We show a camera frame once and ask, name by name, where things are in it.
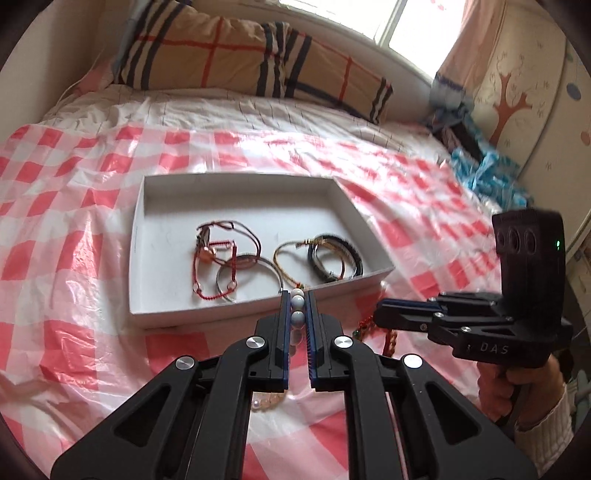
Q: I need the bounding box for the large tan plaid pillow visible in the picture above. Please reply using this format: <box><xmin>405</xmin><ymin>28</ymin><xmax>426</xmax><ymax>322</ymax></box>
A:
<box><xmin>117</xmin><ymin>0</ymin><xmax>291</xmax><ymax>96</ymax></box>

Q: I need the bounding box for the dark clothes pile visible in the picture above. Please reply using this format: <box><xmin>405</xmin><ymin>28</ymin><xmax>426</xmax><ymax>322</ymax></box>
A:
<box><xmin>427</xmin><ymin>104</ymin><xmax>483</xmax><ymax>160</ymax></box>

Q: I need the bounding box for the pink cloth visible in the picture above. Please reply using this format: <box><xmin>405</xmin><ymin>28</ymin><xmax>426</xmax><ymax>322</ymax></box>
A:
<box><xmin>78</xmin><ymin>58</ymin><xmax>122</xmax><ymax>95</ymax></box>

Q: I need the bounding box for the window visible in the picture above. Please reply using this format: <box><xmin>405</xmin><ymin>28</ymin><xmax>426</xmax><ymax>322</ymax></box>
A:
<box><xmin>231</xmin><ymin>0</ymin><xmax>462</xmax><ymax>86</ymax></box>

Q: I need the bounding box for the amber bead bracelet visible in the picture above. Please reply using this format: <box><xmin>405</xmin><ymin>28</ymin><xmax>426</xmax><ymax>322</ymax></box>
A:
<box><xmin>352</xmin><ymin>315</ymin><xmax>399</xmax><ymax>357</ymax></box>

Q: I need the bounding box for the red checkered plastic sheet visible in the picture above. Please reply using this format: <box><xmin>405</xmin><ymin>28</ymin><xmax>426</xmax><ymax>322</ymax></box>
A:
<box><xmin>0</xmin><ymin>124</ymin><xmax>573</xmax><ymax>480</ymax></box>

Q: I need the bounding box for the black gold woven bracelet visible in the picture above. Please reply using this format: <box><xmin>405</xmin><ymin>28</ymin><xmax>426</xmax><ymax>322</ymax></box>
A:
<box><xmin>306</xmin><ymin>237</ymin><xmax>346</xmax><ymax>284</ymax></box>

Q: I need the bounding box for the bright red beaded cord bracelet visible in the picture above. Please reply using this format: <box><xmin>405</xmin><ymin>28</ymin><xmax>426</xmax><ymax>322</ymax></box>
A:
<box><xmin>191</xmin><ymin>239</ymin><xmax>239</xmax><ymax>302</ymax></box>

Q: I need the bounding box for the black braided bracelet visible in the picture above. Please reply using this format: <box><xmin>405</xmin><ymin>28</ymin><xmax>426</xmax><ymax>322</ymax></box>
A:
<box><xmin>321</xmin><ymin>233</ymin><xmax>365</xmax><ymax>278</ymax></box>

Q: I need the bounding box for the person's right hand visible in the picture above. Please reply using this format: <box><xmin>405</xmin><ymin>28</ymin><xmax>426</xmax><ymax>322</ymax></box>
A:
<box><xmin>477</xmin><ymin>355</ymin><xmax>568</xmax><ymax>432</ymax></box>

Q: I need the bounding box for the person's right forearm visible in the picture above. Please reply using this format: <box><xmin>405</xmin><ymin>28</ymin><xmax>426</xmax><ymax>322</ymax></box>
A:
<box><xmin>512</xmin><ymin>385</ymin><xmax>579</xmax><ymax>480</ymax></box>

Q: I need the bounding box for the pink curtain with stars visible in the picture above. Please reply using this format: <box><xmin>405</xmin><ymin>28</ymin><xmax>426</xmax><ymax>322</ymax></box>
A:
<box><xmin>111</xmin><ymin>0</ymin><xmax>139</xmax><ymax>65</ymax></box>

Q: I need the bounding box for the white cardboard box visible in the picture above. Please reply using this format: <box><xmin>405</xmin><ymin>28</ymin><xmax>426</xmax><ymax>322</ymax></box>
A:
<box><xmin>128</xmin><ymin>173</ymin><xmax>397</xmax><ymax>330</ymax></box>

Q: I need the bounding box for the white bead bracelet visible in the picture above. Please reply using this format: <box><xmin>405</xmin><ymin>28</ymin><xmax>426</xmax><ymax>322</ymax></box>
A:
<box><xmin>288</xmin><ymin>287</ymin><xmax>309</xmax><ymax>365</ymax></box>

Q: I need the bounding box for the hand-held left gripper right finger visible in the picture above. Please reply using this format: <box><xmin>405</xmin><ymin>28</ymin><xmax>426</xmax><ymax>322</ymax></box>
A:
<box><xmin>305</xmin><ymin>291</ymin><xmax>539</xmax><ymax>480</ymax></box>

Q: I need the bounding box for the gold chain bracelet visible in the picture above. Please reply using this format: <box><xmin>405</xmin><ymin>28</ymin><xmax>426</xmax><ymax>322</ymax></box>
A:
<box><xmin>272</xmin><ymin>238</ymin><xmax>325</xmax><ymax>289</ymax></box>

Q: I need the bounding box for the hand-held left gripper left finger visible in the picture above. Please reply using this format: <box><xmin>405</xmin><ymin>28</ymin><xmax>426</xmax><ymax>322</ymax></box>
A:
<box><xmin>50</xmin><ymin>291</ymin><xmax>293</xmax><ymax>480</ymax></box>

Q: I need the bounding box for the pink curtain with blue hem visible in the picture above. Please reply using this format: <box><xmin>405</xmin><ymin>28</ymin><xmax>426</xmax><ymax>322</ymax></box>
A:
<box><xmin>431</xmin><ymin>0</ymin><xmax>509</xmax><ymax>116</ymax></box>

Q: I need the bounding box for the pink bead bracelet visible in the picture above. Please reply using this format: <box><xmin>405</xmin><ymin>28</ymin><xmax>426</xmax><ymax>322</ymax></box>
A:
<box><xmin>250</xmin><ymin>390</ymin><xmax>293</xmax><ymax>415</ymax></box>

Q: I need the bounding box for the silver bangle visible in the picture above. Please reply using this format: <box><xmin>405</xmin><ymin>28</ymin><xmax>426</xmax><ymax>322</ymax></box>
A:
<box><xmin>216</xmin><ymin>255</ymin><xmax>283</xmax><ymax>306</ymax></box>

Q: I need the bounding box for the small tan plaid pillow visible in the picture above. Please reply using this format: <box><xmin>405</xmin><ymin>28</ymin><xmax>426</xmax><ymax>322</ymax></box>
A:
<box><xmin>281</xmin><ymin>21</ymin><xmax>394</xmax><ymax>124</ymax></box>

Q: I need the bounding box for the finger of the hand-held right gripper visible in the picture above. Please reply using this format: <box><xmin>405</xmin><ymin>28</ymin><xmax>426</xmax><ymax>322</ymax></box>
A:
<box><xmin>379</xmin><ymin>292</ymin><xmax>504</xmax><ymax>311</ymax></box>
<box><xmin>373</xmin><ymin>302</ymin><xmax>509</xmax><ymax>347</ymax></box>

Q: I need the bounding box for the dark red cord bracelet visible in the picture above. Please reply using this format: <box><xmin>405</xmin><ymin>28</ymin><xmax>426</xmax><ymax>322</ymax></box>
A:
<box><xmin>196</xmin><ymin>220</ymin><xmax>262</xmax><ymax>266</ymax></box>

